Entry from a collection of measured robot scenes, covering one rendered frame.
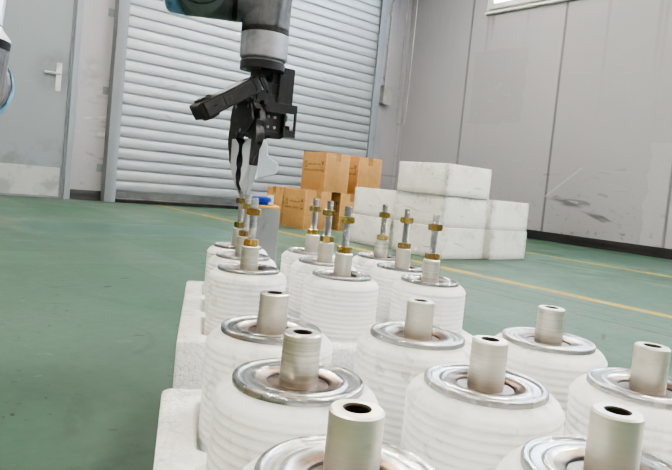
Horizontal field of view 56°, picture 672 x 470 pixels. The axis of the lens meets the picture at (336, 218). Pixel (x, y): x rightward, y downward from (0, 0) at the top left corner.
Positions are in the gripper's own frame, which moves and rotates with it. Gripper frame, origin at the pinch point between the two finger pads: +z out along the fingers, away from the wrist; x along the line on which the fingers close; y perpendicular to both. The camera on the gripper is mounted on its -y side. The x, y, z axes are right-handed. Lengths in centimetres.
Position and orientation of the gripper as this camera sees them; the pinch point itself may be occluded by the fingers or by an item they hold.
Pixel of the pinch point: (239, 187)
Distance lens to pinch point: 100.7
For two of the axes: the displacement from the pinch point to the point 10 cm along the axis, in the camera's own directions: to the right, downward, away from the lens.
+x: -5.9, -1.0, 8.0
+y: 8.0, 0.4, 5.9
